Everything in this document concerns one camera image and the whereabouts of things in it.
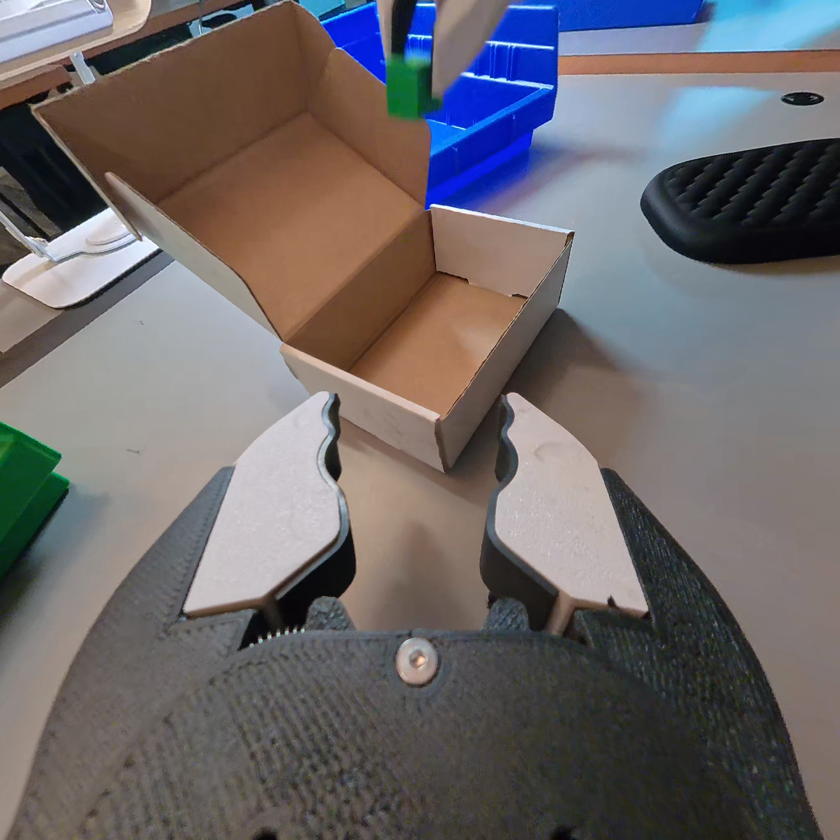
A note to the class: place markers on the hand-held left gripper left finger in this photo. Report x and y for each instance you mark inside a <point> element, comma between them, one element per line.
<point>269,512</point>

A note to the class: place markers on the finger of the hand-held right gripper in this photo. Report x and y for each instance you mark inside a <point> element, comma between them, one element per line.
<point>387,19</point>
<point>466,39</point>

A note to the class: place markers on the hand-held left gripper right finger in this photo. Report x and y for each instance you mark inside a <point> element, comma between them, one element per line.
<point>564,518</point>

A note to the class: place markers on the large blue plastic bin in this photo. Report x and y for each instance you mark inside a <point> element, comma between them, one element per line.
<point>499,85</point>

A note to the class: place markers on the green cube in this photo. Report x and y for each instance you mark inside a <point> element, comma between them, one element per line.
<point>410,92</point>

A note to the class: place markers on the white cardboard mailer box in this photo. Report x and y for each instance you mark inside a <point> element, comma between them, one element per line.
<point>262,216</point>

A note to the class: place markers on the green plastic bin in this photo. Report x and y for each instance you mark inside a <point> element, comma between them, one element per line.
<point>26,479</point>

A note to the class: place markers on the grey desk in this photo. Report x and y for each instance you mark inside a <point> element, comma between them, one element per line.
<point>656,394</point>

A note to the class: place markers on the blue plastic container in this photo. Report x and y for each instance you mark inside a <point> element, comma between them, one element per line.
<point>630,13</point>

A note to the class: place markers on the white board stand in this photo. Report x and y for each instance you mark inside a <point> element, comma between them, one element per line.
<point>85,269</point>

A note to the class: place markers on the black textured pad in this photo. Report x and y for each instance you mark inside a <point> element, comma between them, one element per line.
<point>741,203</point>

